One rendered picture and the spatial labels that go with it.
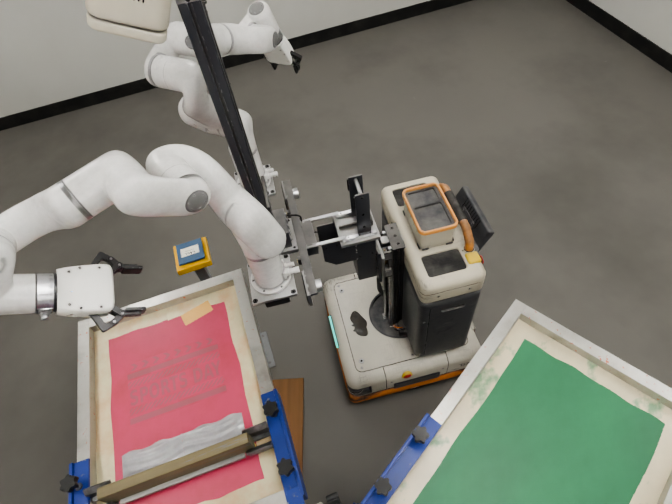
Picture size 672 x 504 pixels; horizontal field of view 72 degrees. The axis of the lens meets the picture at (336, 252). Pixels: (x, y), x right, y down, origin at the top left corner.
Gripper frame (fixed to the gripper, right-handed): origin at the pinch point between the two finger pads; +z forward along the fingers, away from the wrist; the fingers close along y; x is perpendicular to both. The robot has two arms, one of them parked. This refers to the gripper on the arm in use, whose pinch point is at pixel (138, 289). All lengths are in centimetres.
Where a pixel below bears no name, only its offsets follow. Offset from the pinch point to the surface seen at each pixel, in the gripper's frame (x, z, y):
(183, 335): 57, 25, 3
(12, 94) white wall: 280, -29, 274
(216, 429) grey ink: 42, 27, -29
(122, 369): 66, 7, -4
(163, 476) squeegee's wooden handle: 40, 11, -38
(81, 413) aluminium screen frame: 66, -5, -16
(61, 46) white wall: 229, 4, 289
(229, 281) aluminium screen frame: 48, 40, 19
